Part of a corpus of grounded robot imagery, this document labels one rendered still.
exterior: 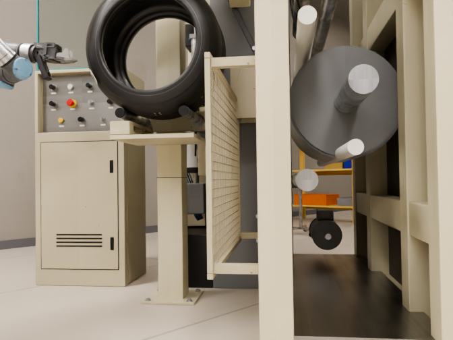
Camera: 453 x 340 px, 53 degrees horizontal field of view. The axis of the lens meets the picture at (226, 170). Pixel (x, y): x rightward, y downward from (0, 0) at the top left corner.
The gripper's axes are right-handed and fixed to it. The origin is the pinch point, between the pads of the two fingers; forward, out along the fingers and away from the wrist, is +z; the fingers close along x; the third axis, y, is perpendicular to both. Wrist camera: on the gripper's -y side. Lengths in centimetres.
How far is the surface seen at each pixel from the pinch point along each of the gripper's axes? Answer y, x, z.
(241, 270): -72, -57, 91
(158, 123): -22.1, 25.9, 34.6
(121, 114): -22.9, -8.7, 28.4
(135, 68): 66, 309, -84
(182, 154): -36, 30, 48
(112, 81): -9.8, -12.7, 24.3
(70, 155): -43, 56, -25
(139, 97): -15.6, -12.5, 36.7
